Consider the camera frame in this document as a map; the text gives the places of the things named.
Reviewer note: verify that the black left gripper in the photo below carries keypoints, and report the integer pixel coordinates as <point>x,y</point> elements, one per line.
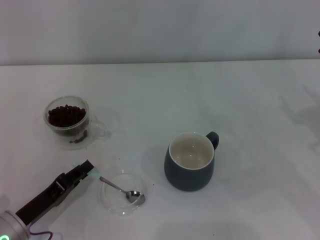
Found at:
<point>42,200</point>

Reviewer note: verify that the clear double-wall glass cup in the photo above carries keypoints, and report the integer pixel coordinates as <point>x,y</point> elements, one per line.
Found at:
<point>96,127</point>

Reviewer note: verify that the pile of coffee beans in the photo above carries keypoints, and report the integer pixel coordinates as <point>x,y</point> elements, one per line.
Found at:
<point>66,116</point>

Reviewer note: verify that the dark blue ceramic mug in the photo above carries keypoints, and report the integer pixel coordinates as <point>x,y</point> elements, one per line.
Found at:
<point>187,176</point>

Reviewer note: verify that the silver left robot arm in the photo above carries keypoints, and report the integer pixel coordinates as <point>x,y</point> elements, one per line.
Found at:
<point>11,226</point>

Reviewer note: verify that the clear glass saucer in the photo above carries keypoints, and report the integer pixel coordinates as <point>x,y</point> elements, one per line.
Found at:
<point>110,202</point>

